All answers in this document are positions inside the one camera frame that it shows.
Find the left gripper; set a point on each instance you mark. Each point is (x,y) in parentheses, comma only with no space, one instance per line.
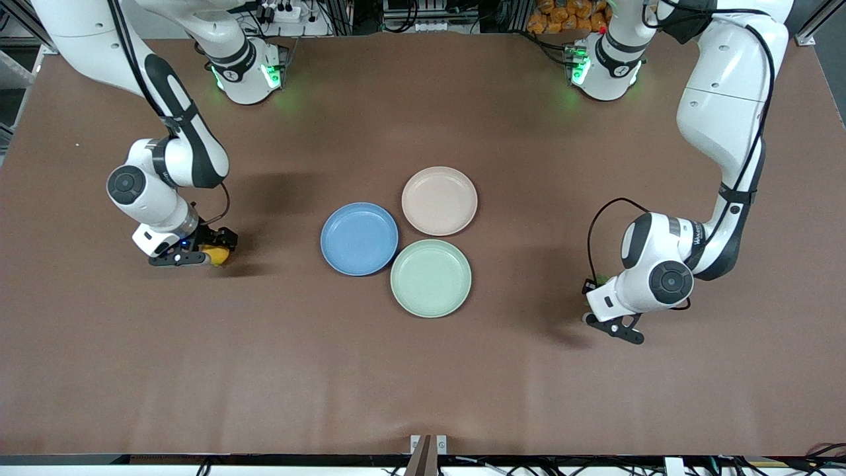
(587,287)

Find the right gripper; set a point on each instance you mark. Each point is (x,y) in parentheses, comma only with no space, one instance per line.
(210,236)

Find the yellow lemon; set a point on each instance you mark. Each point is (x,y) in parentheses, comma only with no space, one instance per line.
(217,255)

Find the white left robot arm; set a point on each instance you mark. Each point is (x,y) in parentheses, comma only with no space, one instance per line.
(720,99)

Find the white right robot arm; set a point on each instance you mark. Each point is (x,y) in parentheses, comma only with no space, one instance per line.
(79,39)

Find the blue plate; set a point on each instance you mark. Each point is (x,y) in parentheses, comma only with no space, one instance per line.
(359,239)

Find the pale green plate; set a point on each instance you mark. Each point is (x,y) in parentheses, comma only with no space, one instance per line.
(431,278)

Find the beige pink plate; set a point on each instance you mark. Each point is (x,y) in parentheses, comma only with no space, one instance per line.
(439,201)

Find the brown table cover sheet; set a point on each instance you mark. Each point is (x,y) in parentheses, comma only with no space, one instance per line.
(423,377)

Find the white power strip with plugs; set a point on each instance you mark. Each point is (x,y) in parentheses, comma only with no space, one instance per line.
(281,11)

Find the orange snack bags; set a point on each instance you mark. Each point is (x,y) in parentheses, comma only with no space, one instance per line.
(562,16)

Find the long white power strip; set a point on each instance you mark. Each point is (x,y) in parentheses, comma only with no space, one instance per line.
(436,26)

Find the black table edge rail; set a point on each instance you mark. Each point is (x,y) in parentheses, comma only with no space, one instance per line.
(198,459)

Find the metal bracket with brown post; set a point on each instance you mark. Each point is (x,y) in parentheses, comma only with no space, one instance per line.
(423,456)

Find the aluminium frame profile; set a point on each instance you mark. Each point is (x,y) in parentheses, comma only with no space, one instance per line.
(811,30)
(26,30)

